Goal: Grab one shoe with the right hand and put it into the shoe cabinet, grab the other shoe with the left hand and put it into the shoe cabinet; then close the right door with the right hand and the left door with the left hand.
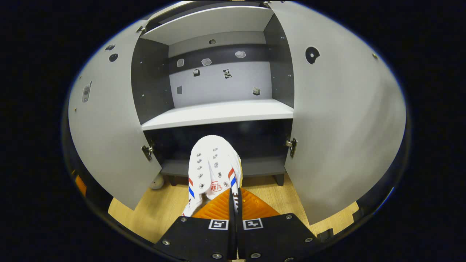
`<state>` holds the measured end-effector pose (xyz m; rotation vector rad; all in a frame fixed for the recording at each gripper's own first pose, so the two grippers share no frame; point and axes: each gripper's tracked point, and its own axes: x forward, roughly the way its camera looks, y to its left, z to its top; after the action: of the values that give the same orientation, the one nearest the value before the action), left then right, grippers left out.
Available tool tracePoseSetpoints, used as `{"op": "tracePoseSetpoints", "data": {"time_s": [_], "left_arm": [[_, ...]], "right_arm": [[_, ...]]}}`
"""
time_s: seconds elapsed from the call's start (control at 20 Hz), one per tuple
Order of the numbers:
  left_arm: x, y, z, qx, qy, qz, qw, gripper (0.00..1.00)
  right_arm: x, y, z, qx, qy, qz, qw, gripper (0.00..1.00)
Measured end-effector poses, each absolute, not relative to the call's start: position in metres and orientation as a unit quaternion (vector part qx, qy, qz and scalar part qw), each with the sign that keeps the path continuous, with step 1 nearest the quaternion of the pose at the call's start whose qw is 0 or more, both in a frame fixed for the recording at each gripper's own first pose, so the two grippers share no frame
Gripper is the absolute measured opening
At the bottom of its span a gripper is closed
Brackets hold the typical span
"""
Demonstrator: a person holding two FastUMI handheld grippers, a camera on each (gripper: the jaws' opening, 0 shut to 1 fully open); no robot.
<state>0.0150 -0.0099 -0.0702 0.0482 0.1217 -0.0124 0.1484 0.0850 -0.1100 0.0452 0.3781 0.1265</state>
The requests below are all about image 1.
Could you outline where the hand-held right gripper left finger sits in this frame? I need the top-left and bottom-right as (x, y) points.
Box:
(153, 187), (236, 261)

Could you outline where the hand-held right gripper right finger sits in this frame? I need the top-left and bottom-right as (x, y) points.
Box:
(235, 187), (321, 262)

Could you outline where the white cabinet door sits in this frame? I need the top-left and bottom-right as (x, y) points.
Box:
(68, 20), (162, 211)
(268, 1), (406, 225)

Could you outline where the white striped canvas shoe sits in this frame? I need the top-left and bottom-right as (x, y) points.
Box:
(182, 135), (244, 218)

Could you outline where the white plush toy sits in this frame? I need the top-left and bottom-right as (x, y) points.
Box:
(150, 173), (165, 190)

